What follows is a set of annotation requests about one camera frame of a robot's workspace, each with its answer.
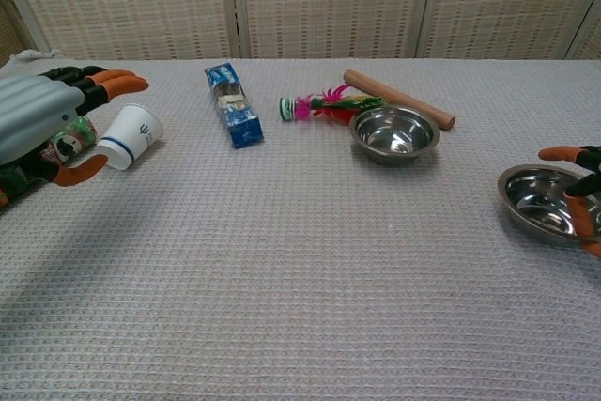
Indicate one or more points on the grey waffle tablecloth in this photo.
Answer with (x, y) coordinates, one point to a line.
(300, 288)

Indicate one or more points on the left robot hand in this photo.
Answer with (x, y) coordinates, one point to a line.
(33, 110)

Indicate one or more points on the woven folding screen panel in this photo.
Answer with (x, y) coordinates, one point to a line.
(328, 2)
(516, 2)
(122, 2)

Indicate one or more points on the wooden rolling pin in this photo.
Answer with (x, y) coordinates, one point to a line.
(399, 98)

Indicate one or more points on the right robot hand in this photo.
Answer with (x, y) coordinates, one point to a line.
(589, 157)

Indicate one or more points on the colourful feather shuttlecock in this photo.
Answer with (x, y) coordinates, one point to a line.
(328, 107)

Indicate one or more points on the blue cookie box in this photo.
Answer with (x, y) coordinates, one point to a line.
(237, 110)

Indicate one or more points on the green chips can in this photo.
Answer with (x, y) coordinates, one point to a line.
(79, 131)

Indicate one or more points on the white paper cup blue stripe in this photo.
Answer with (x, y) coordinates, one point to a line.
(131, 131)

